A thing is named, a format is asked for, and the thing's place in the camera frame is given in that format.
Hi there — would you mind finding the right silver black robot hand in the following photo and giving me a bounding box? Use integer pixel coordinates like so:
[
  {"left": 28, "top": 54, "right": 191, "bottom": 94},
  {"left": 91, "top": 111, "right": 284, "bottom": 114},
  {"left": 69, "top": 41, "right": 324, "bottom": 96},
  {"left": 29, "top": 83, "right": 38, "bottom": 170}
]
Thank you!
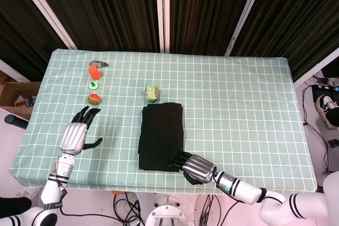
[{"left": 166, "top": 151, "right": 217, "bottom": 186}]

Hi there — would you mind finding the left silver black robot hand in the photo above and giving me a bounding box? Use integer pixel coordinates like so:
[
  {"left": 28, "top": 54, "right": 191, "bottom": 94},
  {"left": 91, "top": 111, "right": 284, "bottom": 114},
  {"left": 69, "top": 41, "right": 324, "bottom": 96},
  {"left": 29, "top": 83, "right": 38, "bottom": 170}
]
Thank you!
[{"left": 58, "top": 105, "right": 103, "bottom": 156}]

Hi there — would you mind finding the black T-shirt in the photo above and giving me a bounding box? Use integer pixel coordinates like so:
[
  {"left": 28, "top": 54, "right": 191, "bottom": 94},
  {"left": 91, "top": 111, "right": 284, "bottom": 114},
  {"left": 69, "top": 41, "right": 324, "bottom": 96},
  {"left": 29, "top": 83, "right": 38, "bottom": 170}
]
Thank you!
[{"left": 137, "top": 102, "right": 186, "bottom": 173}]

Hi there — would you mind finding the green patterned ball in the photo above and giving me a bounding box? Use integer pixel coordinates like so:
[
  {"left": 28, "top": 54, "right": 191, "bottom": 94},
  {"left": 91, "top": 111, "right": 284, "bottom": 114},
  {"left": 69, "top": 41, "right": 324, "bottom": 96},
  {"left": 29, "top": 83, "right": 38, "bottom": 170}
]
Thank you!
[{"left": 144, "top": 85, "right": 160, "bottom": 103}]

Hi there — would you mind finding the white silver robot base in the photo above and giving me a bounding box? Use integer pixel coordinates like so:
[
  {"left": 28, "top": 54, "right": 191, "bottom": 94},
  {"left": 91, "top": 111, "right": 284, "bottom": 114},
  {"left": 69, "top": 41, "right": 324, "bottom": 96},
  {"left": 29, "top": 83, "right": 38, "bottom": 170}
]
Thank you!
[{"left": 144, "top": 193, "right": 198, "bottom": 226}]

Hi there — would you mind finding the red green watermelon toy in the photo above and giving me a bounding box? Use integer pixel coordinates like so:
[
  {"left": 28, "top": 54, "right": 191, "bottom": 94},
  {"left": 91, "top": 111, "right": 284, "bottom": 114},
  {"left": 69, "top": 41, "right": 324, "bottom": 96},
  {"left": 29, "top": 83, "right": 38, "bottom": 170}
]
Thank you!
[{"left": 87, "top": 93, "right": 102, "bottom": 105}]

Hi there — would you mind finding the black cylinder tube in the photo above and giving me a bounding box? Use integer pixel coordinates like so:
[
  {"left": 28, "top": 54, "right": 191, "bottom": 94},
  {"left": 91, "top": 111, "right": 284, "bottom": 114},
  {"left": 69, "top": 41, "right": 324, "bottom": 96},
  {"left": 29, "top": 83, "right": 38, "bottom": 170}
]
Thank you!
[{"left": 4, "top": 114, "right": 29, "bottom": 130}]

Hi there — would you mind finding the orange plastic cup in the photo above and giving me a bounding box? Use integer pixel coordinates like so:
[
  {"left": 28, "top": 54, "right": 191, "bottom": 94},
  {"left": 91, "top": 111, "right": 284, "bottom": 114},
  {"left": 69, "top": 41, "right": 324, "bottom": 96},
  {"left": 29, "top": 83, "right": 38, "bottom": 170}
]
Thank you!
[{"left": 87, "top": 65, "right": 103, "bottom": 80}]

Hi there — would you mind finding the brown cardboard box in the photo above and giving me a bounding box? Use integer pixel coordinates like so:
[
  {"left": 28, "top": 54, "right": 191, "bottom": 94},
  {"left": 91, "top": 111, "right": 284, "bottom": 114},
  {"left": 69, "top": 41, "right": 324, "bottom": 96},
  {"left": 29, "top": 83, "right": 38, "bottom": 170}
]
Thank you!
[{"left": 0, "top": 71, "right": 42, "bottom": 121}]

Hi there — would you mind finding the dark patterned flat piece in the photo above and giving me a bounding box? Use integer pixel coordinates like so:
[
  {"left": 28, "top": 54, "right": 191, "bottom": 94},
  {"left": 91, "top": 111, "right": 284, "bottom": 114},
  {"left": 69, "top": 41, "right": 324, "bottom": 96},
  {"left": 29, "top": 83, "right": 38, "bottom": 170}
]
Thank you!
[{"left": 90, "top": 60, "right": 110, "bottom": 68}]

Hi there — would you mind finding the green checked tablecloth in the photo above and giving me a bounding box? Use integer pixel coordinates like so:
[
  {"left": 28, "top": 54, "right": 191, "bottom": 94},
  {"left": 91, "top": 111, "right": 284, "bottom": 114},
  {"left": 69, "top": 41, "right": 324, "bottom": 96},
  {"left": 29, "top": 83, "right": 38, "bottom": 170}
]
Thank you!
[{"left": 9, "top": 48, "right": 318, "bottom": 201}]

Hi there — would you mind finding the dark brown curtain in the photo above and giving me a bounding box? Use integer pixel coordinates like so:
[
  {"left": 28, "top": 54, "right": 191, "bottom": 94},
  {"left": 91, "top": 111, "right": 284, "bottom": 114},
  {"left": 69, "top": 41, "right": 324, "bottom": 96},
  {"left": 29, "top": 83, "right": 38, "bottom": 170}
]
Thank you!
[
  {"left": 168, "top": 0, "right": 262, "bottom": 55},
  {"left": 0, "top": 0, "right": 68, "bottom": 81},
  {"left": 230, "top": 0, "right": 339, "bottom": 82},
  {"left": 26, "top": 0, "right": 161, "bottom": 52}
]

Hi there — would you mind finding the white black sneaker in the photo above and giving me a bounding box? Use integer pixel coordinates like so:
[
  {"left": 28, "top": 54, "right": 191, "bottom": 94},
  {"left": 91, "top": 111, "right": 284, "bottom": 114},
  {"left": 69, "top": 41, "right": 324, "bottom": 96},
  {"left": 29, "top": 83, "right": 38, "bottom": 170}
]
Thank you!
[{"left": 314, "top": 94, "right": 339, "bottom": 131}]

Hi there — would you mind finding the black electronic device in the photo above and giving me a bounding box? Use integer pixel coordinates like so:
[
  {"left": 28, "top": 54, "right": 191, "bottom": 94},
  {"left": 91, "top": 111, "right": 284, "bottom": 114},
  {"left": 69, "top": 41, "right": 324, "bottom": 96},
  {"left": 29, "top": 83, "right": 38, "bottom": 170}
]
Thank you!
[{"left": 311, "top": 83, "right": 339, "bottom": 102}]

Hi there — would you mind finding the black cable bundle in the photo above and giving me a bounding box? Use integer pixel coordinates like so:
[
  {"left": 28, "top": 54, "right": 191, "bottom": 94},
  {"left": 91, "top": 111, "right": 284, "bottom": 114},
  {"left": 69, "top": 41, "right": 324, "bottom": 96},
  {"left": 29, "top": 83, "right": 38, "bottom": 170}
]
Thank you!
[
  {"left": 200, "top": 195, "right": 222, "bottom": 226},
  {"left": 113, "top": 193, "right": 146, "bottom": 226}
]

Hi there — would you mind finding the white frame bar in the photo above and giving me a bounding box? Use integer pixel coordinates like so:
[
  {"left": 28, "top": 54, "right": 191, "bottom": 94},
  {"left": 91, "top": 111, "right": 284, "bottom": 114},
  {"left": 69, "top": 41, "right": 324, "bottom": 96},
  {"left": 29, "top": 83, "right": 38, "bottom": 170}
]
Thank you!
[
  {"left": 293, "top": 51, "right": 339, "bottom": 86},
  {"left": 0, "top": 59, "right": 30, "bottom": 83}
]

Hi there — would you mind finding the white frame post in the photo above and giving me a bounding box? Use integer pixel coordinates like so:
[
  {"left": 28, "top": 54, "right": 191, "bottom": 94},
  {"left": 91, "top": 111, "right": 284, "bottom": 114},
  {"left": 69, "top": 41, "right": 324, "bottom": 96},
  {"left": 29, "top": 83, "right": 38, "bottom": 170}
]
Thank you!
[
  {"left": 155, "top": 0, "right": 172, "bottom": 53},
  {"left": 12, "top": 0, "right": 77, "bottom": 50},
  {"left": 224, "top": 0, "right": 269, "bottom": 57}
]

